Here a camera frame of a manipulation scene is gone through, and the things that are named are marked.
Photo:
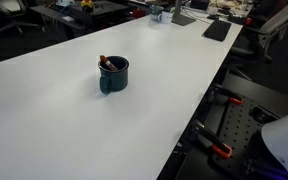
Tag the dark teal enamel mug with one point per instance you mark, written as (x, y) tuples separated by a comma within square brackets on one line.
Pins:
[(119, 81)]

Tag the red Expo marker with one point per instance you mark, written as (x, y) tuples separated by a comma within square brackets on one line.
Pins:
[(108, 62)]

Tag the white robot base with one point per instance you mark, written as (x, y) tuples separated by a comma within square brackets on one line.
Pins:
[(284, 140)]

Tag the white ceramic mug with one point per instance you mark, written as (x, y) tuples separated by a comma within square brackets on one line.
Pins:
[(166, 17)]

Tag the grey cup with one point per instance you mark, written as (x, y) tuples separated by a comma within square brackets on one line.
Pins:
[(154, 13)]

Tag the red object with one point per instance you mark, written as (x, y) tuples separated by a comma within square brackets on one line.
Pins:
[(139, 13)]

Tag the grey monitor stand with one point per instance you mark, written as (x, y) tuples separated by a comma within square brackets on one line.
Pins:
[(182, 19)]

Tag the black mouse pad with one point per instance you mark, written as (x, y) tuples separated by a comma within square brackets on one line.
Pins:
[(217, 30)]

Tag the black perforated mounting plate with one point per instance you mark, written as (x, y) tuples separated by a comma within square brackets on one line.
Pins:
[(240, 126)]

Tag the yellow toy object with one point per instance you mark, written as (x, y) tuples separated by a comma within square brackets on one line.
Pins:
[(87, 4)]

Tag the dark desk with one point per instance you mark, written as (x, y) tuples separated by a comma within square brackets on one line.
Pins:
[(70, 11)]

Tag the black box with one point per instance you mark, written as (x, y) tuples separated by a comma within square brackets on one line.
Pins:
[(237, 19)]

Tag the grey office chair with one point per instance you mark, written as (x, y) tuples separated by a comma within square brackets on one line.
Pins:
[(277, 20)]

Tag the black office chair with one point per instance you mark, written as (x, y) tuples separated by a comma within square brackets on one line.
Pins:
[(7, 6)]

